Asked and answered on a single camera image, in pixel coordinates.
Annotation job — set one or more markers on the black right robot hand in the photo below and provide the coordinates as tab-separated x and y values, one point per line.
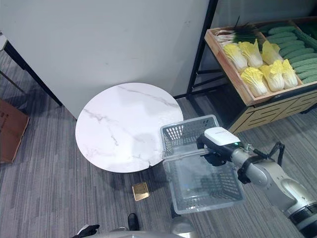
219	136

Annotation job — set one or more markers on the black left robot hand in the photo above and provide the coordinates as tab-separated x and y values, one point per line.
89	229

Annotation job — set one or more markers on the translucent grey plastic basket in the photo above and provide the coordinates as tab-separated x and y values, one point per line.
203	183

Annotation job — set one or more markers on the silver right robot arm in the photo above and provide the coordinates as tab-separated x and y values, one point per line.
270	173

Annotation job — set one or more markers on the dark robot foot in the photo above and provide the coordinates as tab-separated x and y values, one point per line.
133	221

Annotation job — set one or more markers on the yellow lattice display stand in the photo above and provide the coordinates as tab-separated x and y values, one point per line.
272	114

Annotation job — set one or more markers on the wooden display crate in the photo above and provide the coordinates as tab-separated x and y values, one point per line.
235	79

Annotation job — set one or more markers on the brass floor socket cover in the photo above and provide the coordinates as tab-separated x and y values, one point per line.
140	191

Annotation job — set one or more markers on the yellow napa cabbage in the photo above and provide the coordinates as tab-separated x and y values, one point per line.
235	57
273	75
255	81
252	54
289	74
271	53

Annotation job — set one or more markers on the silver robot body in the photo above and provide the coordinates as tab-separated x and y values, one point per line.
182	225

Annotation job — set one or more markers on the round white marble table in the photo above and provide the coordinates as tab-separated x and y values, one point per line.
123	126

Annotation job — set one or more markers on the bunch of green scallions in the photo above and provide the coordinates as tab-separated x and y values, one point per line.
244	34

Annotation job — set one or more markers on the green cucumber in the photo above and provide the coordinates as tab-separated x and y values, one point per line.
284	40
306	69
293	50
308	75
310	79
282	35
303	59
298	54
281	30
304	64
291	45

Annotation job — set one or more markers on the brown cardboard box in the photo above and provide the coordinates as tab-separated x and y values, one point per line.
11	129

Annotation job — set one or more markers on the black metal shelf frame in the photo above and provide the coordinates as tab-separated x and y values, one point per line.
201	47

